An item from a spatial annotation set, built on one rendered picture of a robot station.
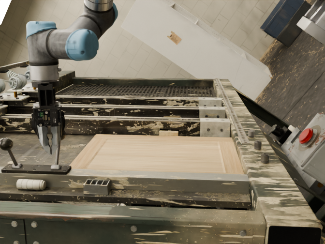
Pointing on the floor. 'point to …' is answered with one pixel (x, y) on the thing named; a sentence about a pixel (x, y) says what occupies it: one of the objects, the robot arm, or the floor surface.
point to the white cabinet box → (195, 45)
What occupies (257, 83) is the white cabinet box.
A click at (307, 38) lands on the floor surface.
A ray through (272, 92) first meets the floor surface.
